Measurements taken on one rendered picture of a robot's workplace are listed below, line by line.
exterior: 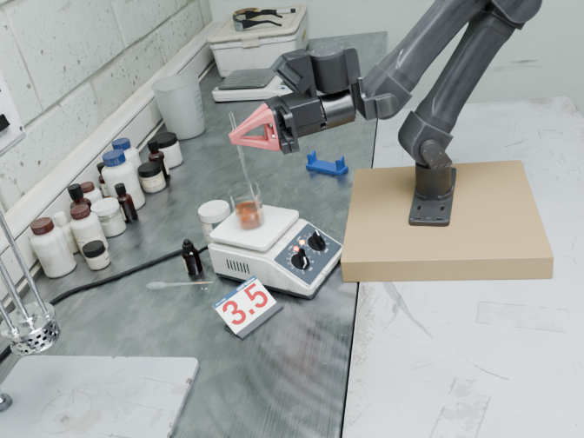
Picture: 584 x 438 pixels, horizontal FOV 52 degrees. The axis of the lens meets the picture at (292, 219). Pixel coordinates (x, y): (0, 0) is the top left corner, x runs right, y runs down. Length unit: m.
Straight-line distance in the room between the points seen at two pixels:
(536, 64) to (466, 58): 1.48
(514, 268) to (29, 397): 0.75
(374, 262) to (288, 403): 0.28
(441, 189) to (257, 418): 0.52
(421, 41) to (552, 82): 1.58
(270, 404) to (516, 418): 0.31
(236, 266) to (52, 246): 0.37
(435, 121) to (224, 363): 0.52
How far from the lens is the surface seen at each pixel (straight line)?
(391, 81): 0.98
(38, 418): 0.94
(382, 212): 1.10
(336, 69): 0.95
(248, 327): 0.95
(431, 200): 1.10
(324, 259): 1.00
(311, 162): 1.37
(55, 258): 1.21
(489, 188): 1.16
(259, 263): 0.98
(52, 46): 1.48
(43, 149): 1.39
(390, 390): 0.83
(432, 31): 0.99
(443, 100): 1.03
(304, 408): 0.82
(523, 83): 2.52
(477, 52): 1.03
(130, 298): 1.09
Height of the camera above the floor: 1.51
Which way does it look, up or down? 31 degrees down
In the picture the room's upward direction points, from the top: 10 degrees counter-clockwise
